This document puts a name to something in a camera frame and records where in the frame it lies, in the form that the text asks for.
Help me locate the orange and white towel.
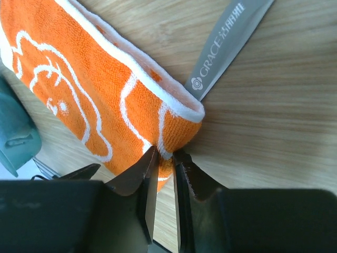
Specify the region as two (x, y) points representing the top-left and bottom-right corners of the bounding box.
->
(0, 0), (274, 193)

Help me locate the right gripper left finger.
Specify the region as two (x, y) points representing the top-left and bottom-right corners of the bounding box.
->
(1, 147), (159, 252)

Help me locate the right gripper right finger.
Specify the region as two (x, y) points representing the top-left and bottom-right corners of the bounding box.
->
(173, 150), (336, 252)

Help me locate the translucent blue plastic bin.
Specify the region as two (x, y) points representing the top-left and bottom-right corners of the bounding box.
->
(1, 77), (42, 178)

